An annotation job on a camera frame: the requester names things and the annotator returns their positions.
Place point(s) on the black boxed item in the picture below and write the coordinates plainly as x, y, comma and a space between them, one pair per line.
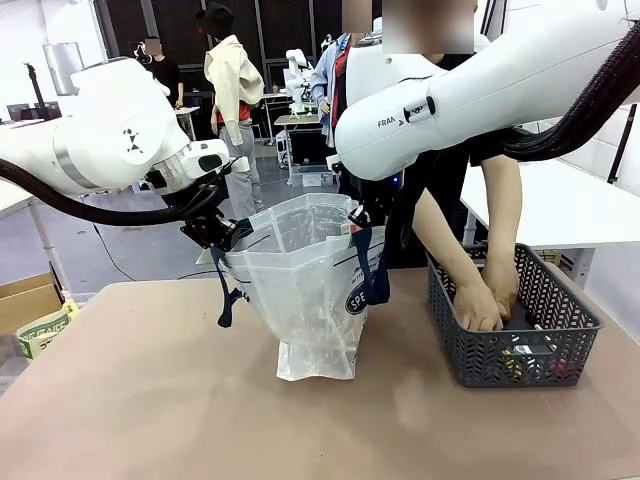
525, 322

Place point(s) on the black equipment case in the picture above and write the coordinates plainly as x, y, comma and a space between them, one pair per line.
310, 145

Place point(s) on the black tripod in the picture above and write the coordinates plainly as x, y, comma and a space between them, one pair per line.
35, 90

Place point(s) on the bystander in black clothes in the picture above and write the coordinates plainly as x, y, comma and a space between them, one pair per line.
165, 70

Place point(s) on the bystander in beige hoodie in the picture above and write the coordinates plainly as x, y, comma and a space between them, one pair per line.
235, 90

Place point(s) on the dark grey plastic basket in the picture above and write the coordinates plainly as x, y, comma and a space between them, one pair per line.
520, 365

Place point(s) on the person's right forearm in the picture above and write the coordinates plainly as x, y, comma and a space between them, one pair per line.
442, 240

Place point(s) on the green and white carton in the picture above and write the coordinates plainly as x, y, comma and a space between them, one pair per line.
47, 330

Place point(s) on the bystander in blue shirt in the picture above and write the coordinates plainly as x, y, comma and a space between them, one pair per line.
332, 85

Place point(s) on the person in black t-shirt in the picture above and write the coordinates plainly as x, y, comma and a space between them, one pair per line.
452, 200

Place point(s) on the person's left hand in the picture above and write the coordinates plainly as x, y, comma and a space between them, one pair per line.
502, 285

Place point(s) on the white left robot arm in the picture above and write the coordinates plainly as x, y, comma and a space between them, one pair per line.
110, 125

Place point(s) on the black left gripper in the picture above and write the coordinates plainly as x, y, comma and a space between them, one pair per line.
212, 231

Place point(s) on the brown cardboard box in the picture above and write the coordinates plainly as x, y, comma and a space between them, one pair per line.
25, 300

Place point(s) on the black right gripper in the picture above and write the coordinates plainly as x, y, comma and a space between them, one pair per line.
377, 202

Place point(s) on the person's left forearm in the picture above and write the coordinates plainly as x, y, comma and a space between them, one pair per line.
501, 210

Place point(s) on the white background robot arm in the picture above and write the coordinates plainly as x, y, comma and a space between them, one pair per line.
297, 70

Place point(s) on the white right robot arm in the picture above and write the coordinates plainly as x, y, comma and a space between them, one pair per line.
475, 95

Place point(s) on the grey wall panel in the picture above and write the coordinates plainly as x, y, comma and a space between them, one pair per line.
62, 67

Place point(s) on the white side table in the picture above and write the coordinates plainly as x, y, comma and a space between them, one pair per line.
550, 205

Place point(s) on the white table with pole leg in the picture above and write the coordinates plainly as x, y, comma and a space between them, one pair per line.
30, 220

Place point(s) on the person's right hand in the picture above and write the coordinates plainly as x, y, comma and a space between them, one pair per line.
477, 307

